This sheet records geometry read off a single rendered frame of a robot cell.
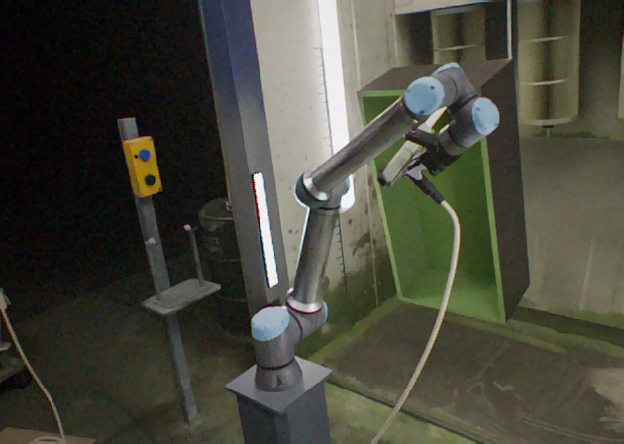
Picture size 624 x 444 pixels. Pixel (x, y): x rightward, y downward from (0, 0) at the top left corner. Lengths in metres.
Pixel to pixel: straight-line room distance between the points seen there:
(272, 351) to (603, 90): 2.61
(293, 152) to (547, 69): 1.52
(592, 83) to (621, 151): 0.44
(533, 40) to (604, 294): 1.51
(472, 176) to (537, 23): 1.02
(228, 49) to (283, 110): 0.46
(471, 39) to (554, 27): 0.51
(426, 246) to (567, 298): 0.91
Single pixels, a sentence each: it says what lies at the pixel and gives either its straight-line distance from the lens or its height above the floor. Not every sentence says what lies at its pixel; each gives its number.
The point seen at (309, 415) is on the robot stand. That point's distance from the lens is 2.27.
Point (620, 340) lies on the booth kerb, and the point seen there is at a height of 0.09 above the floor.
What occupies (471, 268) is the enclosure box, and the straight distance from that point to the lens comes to 3.26.
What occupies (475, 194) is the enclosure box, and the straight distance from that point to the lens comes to 2.99.
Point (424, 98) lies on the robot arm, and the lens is 1.49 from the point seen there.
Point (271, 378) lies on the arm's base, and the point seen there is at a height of 0.70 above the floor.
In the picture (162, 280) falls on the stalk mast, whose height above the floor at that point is 0.84.
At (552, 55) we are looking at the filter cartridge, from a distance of 3.54.
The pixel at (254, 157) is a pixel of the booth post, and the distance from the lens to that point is 2.86.
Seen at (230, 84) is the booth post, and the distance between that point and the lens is 2.81.
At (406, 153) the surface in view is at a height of 1.50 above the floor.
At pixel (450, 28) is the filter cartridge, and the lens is 3.76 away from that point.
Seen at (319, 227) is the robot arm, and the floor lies 1.25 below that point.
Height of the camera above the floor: 1.88
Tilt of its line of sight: 18 degrees down
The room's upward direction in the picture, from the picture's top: 7 degrees counter-clockwise
